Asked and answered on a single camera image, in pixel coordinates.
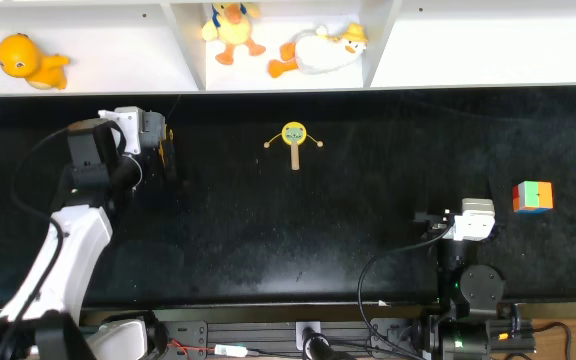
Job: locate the grey and yellow toy truck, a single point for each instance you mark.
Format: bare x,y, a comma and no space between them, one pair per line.
154,127

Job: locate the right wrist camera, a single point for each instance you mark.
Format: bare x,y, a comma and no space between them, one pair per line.
475,222

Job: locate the yellow rubber duck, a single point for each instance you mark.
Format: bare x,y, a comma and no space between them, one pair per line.
20,57

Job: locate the many-coloured puzzle cube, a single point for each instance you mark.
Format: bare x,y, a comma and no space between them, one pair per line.
533,196

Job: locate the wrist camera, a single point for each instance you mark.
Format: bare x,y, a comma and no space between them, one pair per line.
129,127
475,222

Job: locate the white shelf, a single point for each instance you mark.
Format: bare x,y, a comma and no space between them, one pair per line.
443,55

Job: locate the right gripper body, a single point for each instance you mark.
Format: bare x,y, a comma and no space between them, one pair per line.
430,219

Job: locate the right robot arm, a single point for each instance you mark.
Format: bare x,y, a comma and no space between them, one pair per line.
480,287

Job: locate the mounting rail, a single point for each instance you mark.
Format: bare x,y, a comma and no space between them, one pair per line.
268,336

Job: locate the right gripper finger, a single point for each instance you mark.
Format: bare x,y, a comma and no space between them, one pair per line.
483,192
419,205

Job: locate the white plush duck yellow hat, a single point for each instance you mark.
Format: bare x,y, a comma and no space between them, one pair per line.
320,52

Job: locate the yellow rattle drum toy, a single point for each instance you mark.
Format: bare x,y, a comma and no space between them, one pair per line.
294,135

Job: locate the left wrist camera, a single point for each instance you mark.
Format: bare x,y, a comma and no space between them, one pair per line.
129,127

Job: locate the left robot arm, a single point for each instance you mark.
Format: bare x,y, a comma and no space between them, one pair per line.
68,250

